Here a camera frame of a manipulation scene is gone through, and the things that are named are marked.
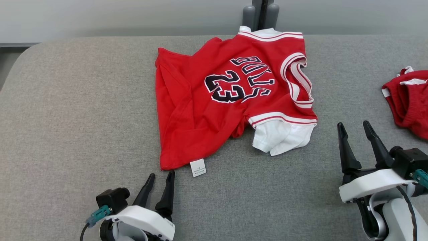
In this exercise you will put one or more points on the grey partition post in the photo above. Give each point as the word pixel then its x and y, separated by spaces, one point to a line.
pixel 256 10

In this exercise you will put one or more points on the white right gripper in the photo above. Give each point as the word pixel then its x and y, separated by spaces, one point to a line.
pixel 371 182

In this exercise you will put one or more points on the red basketball shorts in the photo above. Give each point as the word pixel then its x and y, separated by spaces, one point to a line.
pixel 409 103

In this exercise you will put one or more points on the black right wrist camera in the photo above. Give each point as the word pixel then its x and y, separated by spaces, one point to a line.
pixel 409 160

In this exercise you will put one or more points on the red jersey with white sleeves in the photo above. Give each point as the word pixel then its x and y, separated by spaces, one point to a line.
pixel 200 120

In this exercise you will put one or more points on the grey cylinder post foot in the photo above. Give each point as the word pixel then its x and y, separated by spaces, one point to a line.
pixel 272 16
pixel 248 18

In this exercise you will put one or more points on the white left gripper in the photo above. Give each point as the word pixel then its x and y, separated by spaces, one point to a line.
pixel 143 217

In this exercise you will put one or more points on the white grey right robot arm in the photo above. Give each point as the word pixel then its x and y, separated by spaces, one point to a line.
pixel 394 221

